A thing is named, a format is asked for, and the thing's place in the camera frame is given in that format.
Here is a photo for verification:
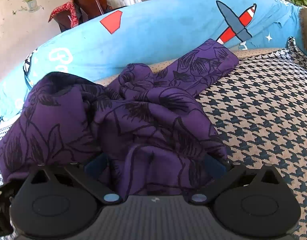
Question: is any purple floral garment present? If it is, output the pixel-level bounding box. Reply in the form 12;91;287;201
0;40;239;197

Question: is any houndstooth sofa seat cover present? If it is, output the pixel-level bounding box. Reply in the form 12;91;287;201
0;38;307;239

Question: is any blue printed sofa back cover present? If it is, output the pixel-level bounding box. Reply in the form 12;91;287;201
0;0;301;122

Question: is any red patterned cloth on chair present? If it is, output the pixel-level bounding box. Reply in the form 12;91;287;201
48;0;79;32

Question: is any dark wooden chair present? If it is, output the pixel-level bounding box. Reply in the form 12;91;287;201
53;0;113;33

